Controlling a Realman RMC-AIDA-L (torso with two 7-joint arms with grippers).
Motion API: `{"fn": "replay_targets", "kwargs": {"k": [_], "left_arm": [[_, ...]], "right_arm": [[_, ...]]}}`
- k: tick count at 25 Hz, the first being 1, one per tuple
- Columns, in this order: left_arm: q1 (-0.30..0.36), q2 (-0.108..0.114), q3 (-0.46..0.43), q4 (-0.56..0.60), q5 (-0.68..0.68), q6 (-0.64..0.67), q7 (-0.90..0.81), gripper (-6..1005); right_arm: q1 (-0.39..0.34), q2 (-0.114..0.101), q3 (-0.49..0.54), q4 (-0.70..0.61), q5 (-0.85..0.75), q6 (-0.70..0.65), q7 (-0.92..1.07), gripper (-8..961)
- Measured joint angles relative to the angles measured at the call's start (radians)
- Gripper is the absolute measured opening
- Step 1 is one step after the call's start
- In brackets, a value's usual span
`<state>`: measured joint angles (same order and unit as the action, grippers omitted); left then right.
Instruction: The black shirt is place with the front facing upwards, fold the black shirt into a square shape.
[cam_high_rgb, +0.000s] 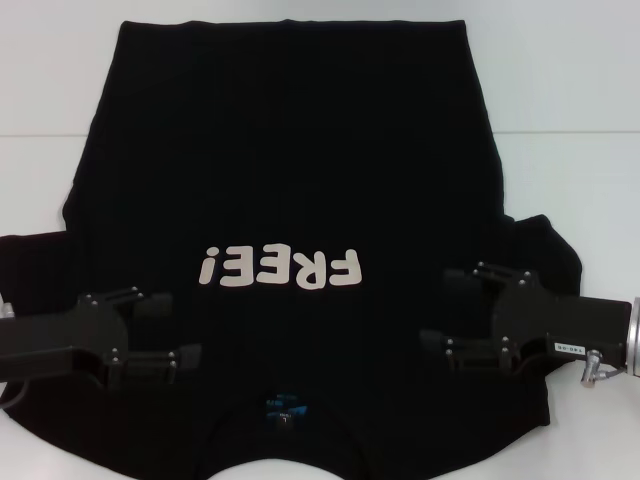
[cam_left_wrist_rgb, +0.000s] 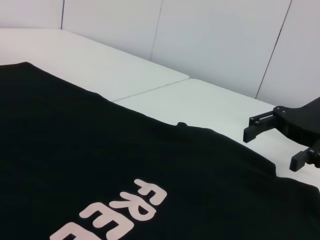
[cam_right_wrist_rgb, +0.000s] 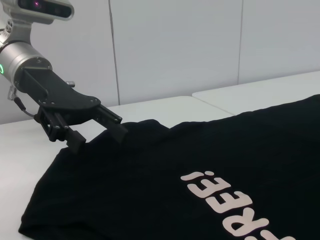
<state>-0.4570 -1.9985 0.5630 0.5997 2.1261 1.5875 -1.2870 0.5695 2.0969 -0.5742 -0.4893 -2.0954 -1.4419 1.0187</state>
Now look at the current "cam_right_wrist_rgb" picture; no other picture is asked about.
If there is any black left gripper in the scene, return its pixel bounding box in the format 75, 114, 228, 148
21, 65, 129, 154

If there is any black shirt with FREE print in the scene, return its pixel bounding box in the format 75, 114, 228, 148
17, 93, 320, 240

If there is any left gripper cable with plug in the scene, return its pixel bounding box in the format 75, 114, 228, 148
6, 84, 38, 118

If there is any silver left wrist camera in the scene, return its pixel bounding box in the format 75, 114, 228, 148
2, 0, 75, 25

